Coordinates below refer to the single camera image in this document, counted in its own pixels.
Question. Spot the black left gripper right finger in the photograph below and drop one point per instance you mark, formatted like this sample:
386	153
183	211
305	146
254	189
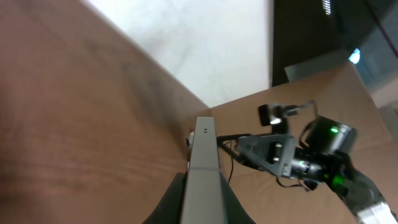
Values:
233	211

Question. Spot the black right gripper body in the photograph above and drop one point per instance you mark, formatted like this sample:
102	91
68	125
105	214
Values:
285	160

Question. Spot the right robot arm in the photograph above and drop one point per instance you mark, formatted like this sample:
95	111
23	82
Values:
323	157

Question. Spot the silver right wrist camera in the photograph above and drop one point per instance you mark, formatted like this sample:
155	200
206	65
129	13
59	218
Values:
271	114

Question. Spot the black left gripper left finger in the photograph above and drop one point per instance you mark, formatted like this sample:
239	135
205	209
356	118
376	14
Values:
169	207

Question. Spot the rose gold Galaxy smartphone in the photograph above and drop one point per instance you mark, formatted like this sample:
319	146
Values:
203	197

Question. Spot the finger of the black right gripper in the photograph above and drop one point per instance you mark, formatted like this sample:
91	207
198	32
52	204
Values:
229	138
255	148

